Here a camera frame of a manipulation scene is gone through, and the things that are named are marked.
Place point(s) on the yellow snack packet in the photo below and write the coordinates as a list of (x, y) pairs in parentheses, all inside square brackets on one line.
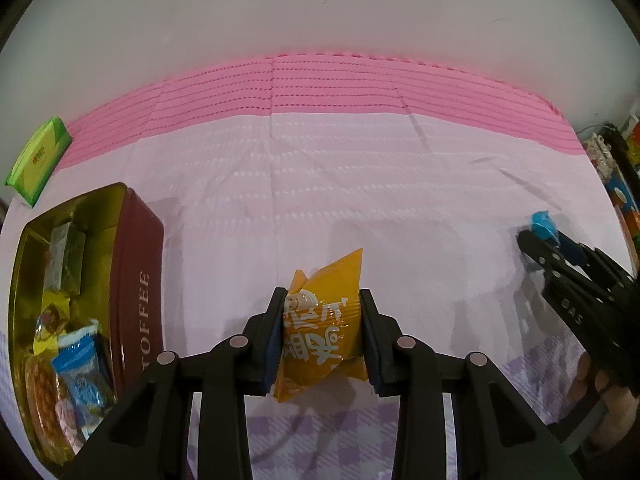
[(320, 330)]

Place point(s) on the blue candy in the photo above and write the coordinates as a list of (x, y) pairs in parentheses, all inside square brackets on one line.
[(80, 380), (544, 224)]

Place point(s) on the maroon and gold tin box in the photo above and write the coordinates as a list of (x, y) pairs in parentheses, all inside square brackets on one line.
[(142, 270)]

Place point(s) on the green tissue pack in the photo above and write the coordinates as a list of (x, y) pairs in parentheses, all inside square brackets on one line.
[(37, 160)]

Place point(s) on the grey-green snack packet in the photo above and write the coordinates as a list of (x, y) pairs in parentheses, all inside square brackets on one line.
[(65, 260)]

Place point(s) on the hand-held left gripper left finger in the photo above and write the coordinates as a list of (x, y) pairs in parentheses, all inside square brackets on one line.
[(260, 350)]

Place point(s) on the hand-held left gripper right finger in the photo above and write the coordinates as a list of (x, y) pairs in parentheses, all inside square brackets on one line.
[(380, 355)]

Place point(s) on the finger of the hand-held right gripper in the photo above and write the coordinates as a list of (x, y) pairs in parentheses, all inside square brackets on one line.
[(540, 255), (590, 262)]

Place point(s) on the clear packet of fried snack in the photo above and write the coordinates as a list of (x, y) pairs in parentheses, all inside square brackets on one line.
[(40, 400)]

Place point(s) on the shelf of colourful boxes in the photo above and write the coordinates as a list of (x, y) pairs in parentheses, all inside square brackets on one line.
[(625, 195)]

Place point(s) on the small yellow candy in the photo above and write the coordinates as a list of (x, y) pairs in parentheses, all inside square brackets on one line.
[(47, 335)]

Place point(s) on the person's right hand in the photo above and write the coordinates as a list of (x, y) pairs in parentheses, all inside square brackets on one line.
[(622, 410)]

